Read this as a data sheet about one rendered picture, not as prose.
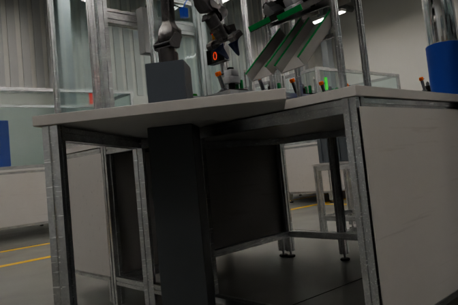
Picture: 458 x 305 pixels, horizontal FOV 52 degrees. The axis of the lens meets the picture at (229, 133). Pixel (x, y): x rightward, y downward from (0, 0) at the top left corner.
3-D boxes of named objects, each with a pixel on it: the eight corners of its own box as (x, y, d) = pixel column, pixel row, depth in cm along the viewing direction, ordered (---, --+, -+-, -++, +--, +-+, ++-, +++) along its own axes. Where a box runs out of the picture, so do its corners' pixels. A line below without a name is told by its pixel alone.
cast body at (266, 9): (274, 11, 183) (260, 3, 185) (271, 21, 186) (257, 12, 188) (287, 5, 188) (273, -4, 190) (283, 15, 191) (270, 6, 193)
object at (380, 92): (356, 95, 130) (355, 84, 130) (97, 147, 238) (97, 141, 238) (512, 105, 227) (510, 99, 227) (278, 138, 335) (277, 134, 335)
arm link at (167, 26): (167, -42, 173) (178, -36, 179) (153, -36, 178) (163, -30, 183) (172, 42, 170) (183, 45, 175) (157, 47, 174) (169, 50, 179)
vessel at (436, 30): (452, 39, 206) (441, -44, 209) (421, 47, 216) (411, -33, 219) (465, 42, 216) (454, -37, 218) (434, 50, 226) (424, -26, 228)
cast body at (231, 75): (230, 82, 200) (228, 66, 200) (223, 84, 203) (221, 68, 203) (243, 83, 205) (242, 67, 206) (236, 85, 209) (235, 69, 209)
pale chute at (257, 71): (272, 74, 172) (265, 65, 170) (252, 82, 183) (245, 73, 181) (307, 26, 184) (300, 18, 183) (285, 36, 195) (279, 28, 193)
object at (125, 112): (32, 126, 129) (31, 116, 129) (131, 141, 218) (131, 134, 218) (286, 98, 122) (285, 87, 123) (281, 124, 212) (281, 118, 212)
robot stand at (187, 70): (149, 119, 165) (144, 63, 166) (159, 122, 179) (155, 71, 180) (188, 115, 163) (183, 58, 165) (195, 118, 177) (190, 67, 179)
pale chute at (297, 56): (305, 65, 161) (298, 56, 159) (281, 73, 172) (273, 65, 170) (339, 15, 173) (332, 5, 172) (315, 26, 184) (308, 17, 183)
